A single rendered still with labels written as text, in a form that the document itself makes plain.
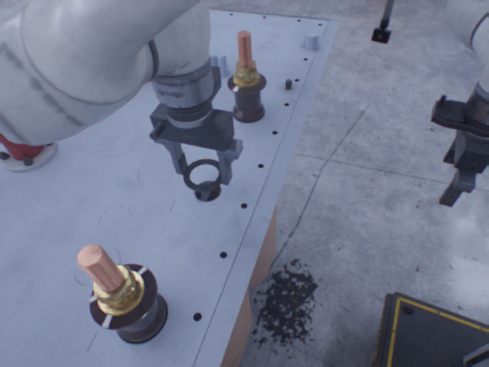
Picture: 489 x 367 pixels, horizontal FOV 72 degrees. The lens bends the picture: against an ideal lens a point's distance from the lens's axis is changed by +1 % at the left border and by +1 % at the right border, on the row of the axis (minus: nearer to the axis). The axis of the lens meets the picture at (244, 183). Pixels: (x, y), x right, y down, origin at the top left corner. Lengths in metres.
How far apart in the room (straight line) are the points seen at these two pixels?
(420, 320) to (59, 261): 1.51
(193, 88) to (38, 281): 0.44
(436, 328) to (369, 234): 0.75
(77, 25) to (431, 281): 2.18
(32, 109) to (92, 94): 0.05
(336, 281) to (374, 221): 0.52
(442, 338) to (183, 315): 1.39
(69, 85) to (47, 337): 0.44
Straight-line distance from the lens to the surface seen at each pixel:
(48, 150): 0.92
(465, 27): 0.77
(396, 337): 1.74
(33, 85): 0.34
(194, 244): 0.64
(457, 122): 0.75
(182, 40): 0.43
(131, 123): 0.92
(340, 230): 2.30
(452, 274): 2.36
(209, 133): 0.54
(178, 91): 0.49
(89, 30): 0.29
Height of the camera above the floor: 1.90
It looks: 50 degrees down
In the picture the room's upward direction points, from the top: 5 degrees counter-clockwise
